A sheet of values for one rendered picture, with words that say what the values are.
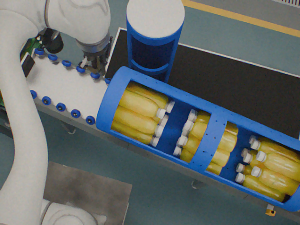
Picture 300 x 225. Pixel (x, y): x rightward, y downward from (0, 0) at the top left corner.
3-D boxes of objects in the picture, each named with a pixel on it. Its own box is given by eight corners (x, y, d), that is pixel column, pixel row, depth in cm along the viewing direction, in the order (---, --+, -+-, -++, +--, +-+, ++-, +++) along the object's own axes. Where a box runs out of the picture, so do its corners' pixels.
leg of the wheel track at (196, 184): (197, 189, 241) (218, 185, 180) (189, 186, 241) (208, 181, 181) (200, 182, 242) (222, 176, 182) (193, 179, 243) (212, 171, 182)
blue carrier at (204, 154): (279, 213, 146) (312, 211, 119) (97, 135, 151) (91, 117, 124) (296, 155, 154) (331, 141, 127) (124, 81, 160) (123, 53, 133)
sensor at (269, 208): (270, 215, 151) (274, 216, 146) (264, 213, 151) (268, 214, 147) (275, 200, 153) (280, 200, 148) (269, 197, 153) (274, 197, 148)
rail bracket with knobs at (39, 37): (46, 48, 167) (40, 39, 157) (33, 43, 167) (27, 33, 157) (55, 31, 169) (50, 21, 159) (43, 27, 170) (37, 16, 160)
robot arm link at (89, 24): (117, 13, 83) (66, 1, 83) (113, -27, 68) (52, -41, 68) (104, 52, 80) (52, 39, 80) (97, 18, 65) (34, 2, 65)
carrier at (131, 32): (123, 65, 247) (135, 101, 240) (118, -5, 162) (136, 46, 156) (160, 54, 250) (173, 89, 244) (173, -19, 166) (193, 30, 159)
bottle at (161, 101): (129, 80, 138) (171, 98, 137) (131, 82, 145) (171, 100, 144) (122, 96, 138) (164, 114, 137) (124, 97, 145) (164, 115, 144)
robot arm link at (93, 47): (116, 24, 82) (117, 35, 88) (88, 5, 83) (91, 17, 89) (92, 51, 80) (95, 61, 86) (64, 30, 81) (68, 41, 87)
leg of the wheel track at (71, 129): (73, 135, 247) (53, 114, 186) (66, 132, 247) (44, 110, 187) (77, 128, 248) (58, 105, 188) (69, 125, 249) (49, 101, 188)
